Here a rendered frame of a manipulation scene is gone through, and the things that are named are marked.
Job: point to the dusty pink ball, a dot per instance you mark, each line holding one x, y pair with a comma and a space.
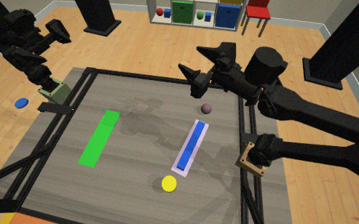
206, 108

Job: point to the green rectangle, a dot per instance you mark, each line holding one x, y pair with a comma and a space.
99, 139

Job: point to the yellow cylinder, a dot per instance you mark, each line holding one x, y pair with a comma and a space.
169, 184

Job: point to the blue bar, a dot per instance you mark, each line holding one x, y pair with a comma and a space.
190, 146

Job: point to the lavender rectangle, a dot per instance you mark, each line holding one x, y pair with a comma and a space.
189, 163

